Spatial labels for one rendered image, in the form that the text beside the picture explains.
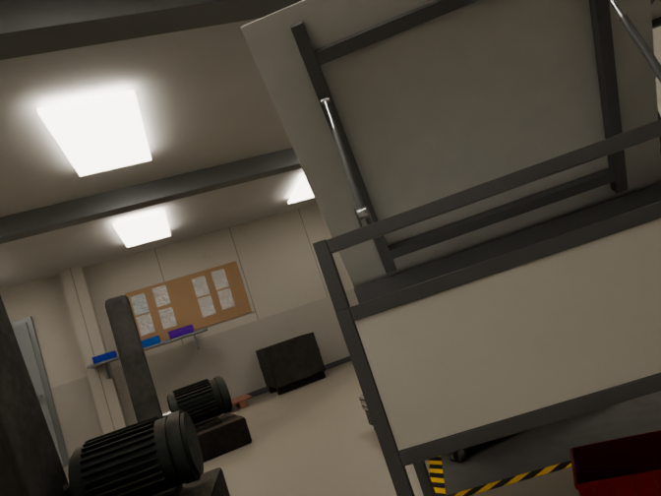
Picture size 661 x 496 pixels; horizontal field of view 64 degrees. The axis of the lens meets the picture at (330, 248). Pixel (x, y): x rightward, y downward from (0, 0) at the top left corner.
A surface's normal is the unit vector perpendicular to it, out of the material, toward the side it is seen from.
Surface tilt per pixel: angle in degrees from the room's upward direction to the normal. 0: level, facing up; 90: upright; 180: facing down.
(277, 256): 90
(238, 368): 90
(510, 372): 90
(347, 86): 126
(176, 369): 90
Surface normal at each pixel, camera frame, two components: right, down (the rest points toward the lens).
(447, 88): 0.05, 0.50
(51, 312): 0.23, -0.20
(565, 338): -0.17, -0.07
